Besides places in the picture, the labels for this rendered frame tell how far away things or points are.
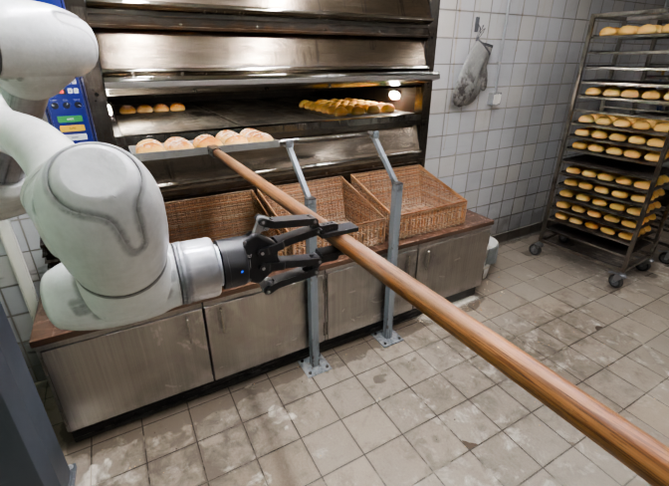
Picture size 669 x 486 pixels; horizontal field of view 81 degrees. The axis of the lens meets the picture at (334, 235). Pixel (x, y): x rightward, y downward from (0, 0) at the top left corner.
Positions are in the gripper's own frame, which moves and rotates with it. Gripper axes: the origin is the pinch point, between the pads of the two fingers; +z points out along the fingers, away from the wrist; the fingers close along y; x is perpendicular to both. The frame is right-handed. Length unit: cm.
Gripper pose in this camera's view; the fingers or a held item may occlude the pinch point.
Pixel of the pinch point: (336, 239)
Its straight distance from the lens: 67.4
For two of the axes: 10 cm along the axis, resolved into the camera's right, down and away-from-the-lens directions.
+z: 8.8, -1.8, 4.4
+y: 0.0, 9.2, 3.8
